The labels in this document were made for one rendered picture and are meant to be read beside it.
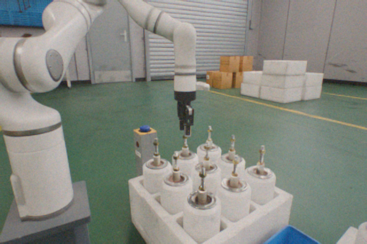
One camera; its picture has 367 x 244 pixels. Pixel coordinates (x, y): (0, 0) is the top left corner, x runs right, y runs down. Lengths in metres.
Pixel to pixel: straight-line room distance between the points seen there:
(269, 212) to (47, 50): 0.66
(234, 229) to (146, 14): 0.64
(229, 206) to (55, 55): 0.53
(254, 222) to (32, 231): 0.51
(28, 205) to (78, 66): 4.97
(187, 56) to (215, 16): 5.91
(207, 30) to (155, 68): 1.78
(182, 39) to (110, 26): 4.86
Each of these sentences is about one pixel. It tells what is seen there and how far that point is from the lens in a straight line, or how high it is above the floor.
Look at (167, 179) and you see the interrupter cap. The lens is 0.66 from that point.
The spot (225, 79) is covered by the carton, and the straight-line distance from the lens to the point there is 4.28.
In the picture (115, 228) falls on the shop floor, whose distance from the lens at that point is 0.92.
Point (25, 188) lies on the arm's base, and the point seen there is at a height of 0.37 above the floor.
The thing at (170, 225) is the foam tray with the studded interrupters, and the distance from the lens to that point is 0.63.
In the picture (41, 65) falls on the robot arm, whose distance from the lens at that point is 0.42.
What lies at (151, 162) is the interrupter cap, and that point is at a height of 0.25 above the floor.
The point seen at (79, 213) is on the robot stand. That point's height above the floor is 0.30.
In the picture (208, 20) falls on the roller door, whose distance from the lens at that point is 6.46.
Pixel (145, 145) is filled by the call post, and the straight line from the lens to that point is 0.87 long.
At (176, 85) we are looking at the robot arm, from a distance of 0.72.
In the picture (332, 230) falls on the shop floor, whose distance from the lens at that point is 1.03.
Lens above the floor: 0.60
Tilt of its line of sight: 17 degrees down
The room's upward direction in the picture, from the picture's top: straight up
